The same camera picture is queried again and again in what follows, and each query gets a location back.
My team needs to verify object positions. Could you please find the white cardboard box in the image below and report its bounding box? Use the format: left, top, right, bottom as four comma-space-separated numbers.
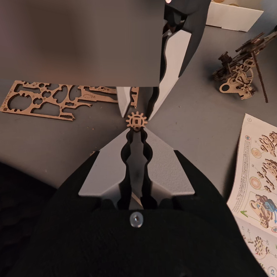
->
206, 0, 264, 32

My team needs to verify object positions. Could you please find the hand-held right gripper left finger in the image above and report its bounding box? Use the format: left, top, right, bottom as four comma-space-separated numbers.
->
78, 128, 132, 209

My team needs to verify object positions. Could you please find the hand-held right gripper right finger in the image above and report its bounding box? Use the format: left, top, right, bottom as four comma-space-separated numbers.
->
141, 128, 195, 209

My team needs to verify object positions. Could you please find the paper instruction booklet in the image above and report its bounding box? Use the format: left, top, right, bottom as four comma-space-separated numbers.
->
227, 113, 277, 277

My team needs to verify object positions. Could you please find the wooden mechanical model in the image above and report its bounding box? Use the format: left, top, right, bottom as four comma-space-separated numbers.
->
212, 28, 277, 103

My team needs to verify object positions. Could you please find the laser-cut wooden parts sheet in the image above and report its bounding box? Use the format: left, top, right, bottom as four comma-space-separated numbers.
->
0, 80, 140, 121

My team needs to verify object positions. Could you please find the small wooden gear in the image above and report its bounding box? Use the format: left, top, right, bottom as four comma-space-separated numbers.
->
126, 111, 148, 132

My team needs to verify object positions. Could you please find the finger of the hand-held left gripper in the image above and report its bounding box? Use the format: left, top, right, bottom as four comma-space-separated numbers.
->
116, 87, 131, 118
149, 28, 193, 121

